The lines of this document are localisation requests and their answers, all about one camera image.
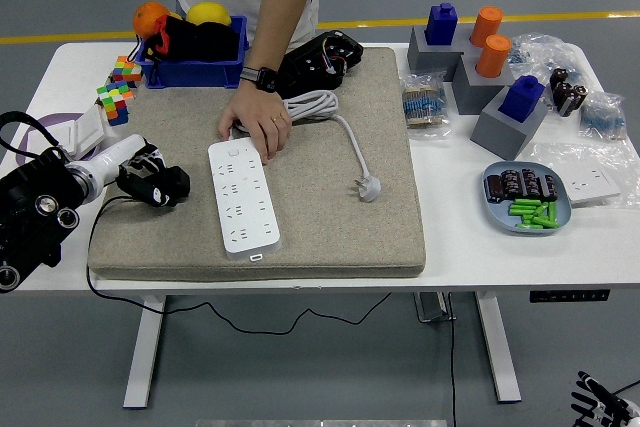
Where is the clear bag of striped resistors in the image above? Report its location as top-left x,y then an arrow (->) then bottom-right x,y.
401,70 -> 454,141

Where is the blue plastic bin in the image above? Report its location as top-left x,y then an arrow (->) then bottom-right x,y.
133,14 -> 250,91

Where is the small colourful puzzle cube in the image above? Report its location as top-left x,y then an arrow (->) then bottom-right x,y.
110,55 -> 144,89

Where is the white table leg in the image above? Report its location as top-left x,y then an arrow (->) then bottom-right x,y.
473,291 -> 524,404
122,293 -> 167,410

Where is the black wristwatch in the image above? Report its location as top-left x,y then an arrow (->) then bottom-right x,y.
238,65 -> 280,94

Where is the black pouch with red trim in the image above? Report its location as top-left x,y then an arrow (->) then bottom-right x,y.
127,14 -> 241,64

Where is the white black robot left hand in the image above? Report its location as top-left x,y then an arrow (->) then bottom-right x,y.
94,133 -> 169,208

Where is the bag of black capacitors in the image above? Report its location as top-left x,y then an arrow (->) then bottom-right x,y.
548,67 -> 590,118

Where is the blue peg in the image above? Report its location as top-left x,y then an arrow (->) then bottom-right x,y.
424,1 -> 459,47
498,74 -> 545,123

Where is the metal bracket under table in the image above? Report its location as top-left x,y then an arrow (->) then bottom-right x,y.
413,291 -> 457,323

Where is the orange cylinder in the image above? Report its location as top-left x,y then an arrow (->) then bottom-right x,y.
469,5 -> 504,48
474,33 -> 512,79

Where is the white wall socket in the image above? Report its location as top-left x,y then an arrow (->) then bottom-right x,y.
559,165 -> 621,207

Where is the thin black adapter cord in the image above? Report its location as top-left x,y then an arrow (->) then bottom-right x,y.
84,194 -> 394,337

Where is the black hanging cable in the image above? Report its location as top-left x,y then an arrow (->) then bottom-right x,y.
446,291 -> 459,427

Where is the grey power strip cable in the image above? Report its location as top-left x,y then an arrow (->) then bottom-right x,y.
232,89 -> 384,203

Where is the black electronic device with wires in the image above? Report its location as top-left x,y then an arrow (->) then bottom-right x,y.
274,29 -> 365,99

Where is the orange fruit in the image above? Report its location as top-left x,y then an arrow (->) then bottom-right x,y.
132,0 -> 171,41

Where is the person's left hand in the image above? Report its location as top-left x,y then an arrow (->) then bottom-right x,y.
217,79 -> 294,166

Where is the grey-brown fabric mat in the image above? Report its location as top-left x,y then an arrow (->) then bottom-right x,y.
85,45 -> 427,282

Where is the large colourful puzzle cube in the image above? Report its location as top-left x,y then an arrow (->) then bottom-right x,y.
95,79 -> 137,127

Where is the light blue plate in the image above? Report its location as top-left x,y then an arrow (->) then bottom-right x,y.
481,160 -> 573,237

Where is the purple plate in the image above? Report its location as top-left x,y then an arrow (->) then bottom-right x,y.
13,112 -> 109,166

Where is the black power adapter plug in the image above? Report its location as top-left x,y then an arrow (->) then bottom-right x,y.
147,164 -> 192,208

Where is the white power strip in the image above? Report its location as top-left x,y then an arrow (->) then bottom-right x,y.
207,135 -> 283,263

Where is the white wall switch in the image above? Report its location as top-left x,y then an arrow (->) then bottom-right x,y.
25,124 -> 77,158
74,105 -> 109,154

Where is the crumpled clear plastic bag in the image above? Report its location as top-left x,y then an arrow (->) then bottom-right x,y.
507,32 -> 586,86

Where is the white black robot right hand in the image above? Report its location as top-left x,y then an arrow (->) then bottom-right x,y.
569,370 -> 640,427

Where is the clear bag of blue resistors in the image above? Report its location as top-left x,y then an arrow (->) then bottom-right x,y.
578,90 -> 627,142

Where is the grey block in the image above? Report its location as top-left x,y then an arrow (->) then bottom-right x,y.
469,84 -> 550,162
451,54 -> 516,116
407,24 -> 479,82

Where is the large clear plastic bag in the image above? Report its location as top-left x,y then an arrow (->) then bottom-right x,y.
529,139 -> 640,211

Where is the black table control panel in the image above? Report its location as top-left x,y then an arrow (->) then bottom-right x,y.
528,288 -> 612,304

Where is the yellow citrus fruit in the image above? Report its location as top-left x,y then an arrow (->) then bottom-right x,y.
185,0 -> 233,28

